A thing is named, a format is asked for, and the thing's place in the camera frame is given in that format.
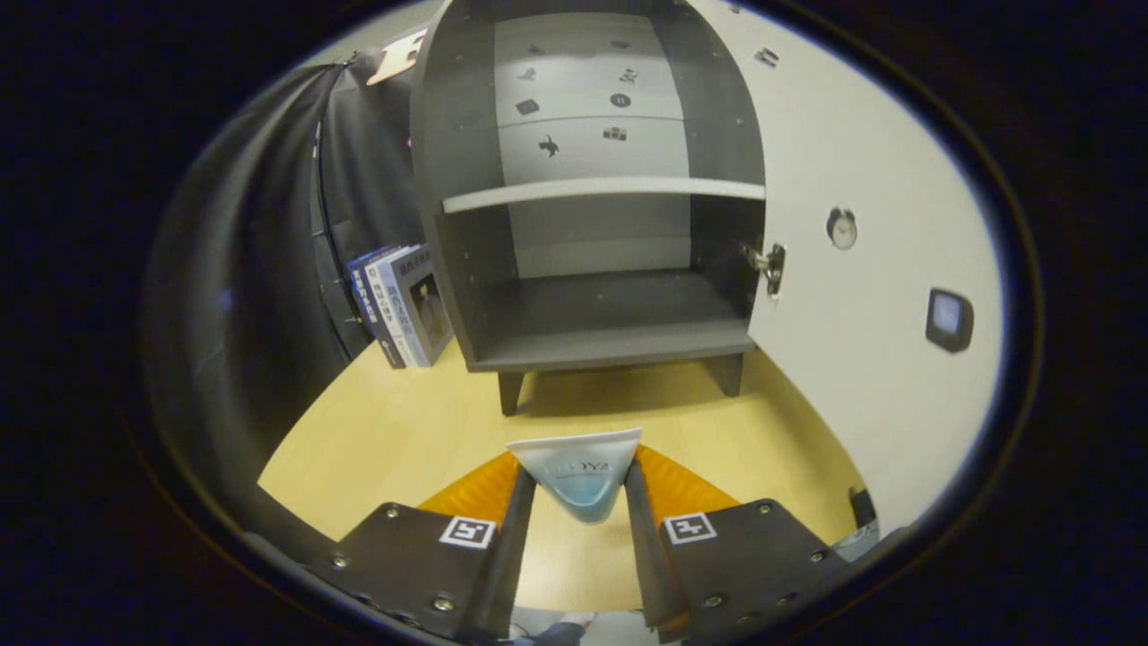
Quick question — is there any white cabinet door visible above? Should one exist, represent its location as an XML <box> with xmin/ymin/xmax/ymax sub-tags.
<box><xmin>691</xmin><ymin>0</ymin><xmax>1004</xmax><ymax>539</ymax></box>

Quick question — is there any grey cover book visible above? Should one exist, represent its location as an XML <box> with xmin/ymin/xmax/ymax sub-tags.
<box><xmin>387</xmin><ymin>244</ymin><xmax>454</xmax><ymax>367</ymax></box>

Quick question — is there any metal door hinge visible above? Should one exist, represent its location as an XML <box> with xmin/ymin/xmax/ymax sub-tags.
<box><xmin>741</xmin><ymin>242</ymin><xmax>787</xmax><ymax>297</ymax></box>

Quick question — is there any person's clothing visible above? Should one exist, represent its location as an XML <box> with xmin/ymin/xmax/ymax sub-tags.
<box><xmin>507</xmin><ymin>610</ymin><xmax>651</xmax><ymax>646</ymax></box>

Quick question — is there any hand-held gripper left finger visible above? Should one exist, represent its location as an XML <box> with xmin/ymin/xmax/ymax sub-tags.
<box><xmin>305</xmin><ymin>451</ymin><xmax>537</xmax><ymax>642</ymax></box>

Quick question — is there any white spine book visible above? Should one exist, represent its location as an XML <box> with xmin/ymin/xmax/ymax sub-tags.
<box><xmin>363</xmin><ymin>249</ymin><xmax>422</xmax><ymax>369</ymax></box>

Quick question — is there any white and blue tube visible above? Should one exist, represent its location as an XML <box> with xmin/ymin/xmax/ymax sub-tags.
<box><xmin>507</xmin><ymin>428</ymin><xmax>643</xmax><ymax>526</ymax></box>

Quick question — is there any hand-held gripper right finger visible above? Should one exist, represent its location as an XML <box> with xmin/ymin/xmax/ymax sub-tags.
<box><xmin>625</xmin><ymin>444</ymin><xmax>848</xmax><ymax>642</ymax></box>

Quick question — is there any black backdrop cloth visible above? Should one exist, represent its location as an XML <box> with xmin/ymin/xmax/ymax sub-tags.
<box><xmin>143</xmin><ymin>36</ymin><xmax>427</xmax><ymax>539</ymax></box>

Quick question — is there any white cabinet shelf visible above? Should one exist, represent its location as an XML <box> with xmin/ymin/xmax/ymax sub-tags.
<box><xmin>441</xmin><ymin>177</ymin><xmax>766</xmax><ymax>214</ymax></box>

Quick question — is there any dark blue spine book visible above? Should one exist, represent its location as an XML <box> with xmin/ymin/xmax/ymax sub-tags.
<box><xmin>347</xmin><ymin>254</ymin><xmax>406</xmax><ymax>370</ymax></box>

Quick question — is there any thin black cable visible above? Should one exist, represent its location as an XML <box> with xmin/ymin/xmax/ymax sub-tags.
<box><xmin>309</xmin><ymin>121</ymin><xmax>360</xmax><ymax>360</ymax></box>

